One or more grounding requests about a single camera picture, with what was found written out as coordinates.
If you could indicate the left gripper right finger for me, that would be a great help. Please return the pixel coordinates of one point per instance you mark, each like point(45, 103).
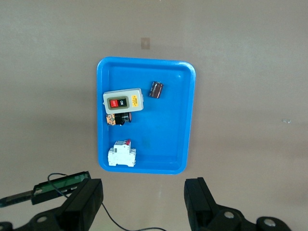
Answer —
point(202, 204)

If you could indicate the brown tape patch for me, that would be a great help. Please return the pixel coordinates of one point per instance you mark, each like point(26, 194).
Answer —
point(145, 43)

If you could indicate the grey on-off switch box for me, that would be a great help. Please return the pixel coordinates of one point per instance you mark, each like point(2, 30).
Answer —
point(120, 93)

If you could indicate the clear tape scrap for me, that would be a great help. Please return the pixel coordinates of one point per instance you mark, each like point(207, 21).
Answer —
point(286, 121)

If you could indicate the green circuit board module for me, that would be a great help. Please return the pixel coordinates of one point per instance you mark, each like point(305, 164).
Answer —
point(62, 184)

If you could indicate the dark brown capacitor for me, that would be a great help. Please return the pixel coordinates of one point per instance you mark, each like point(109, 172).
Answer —
point(156, 89)

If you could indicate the white circuit breaker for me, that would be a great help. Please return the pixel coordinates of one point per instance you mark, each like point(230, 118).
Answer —
point(121, 156)

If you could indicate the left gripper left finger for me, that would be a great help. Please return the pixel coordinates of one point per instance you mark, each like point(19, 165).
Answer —
point(81, 209)

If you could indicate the blue plastic tray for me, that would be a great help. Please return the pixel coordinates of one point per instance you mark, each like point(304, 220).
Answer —
point(163, 134)

